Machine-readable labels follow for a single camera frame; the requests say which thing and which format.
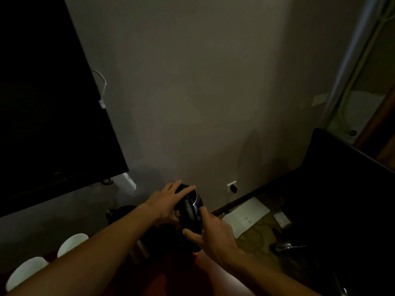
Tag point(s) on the person's left hand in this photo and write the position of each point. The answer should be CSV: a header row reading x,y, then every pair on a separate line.
x,y
163,203

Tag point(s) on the person's right hand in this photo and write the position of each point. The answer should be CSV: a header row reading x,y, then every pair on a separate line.
x,y
219,240

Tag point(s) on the dark red wooden table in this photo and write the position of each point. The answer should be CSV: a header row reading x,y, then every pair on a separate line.
x,y
172,280

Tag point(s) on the grey metal frame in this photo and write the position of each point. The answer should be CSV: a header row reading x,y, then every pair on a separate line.
x,y
355,43

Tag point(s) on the person's right forearm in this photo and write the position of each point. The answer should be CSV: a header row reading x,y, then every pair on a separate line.
x,y
271,280

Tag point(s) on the white paper sheet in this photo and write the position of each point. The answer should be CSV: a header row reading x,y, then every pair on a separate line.
x,y
247,215

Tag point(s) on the person's left forearm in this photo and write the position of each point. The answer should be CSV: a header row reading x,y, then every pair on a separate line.
x,y
77,268

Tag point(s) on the shiny metal object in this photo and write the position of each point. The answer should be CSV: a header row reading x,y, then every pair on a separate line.
x,y
287,247

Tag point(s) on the black chair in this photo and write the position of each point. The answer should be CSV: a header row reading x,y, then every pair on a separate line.
x,y
345,197

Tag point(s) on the steel kettle with black lid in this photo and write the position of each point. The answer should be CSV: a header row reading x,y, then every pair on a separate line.
x,y
140,252

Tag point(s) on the white ceramic cup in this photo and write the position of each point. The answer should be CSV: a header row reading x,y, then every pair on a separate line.
x,y
26,271
72,243

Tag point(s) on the black and steel kettle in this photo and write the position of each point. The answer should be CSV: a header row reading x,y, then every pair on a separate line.
x,y
189,212

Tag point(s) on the black wall television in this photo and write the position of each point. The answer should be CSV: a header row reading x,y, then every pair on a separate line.
x,y
46,104

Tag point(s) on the small white card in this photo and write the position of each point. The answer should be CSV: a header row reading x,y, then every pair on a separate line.
x,y
282,219

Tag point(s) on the black power plug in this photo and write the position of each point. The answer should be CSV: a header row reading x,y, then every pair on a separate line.
x,y
234,188

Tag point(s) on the white wall socket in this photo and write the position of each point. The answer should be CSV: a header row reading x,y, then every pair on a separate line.
x,y
230,184

